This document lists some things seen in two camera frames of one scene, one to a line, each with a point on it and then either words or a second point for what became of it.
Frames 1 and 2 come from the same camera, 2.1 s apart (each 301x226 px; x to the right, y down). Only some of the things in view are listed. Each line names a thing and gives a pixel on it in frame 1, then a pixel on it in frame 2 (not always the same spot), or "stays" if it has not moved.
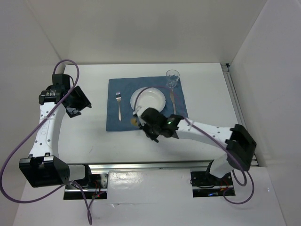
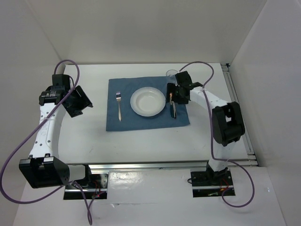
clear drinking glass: [172, 76] stays
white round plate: [152, 98] stays
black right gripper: [144, 126] -> [172, 87]
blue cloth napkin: [119, 112] stays
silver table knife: [172, 97] stays
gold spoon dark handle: [133, 121] -> [172, 110]
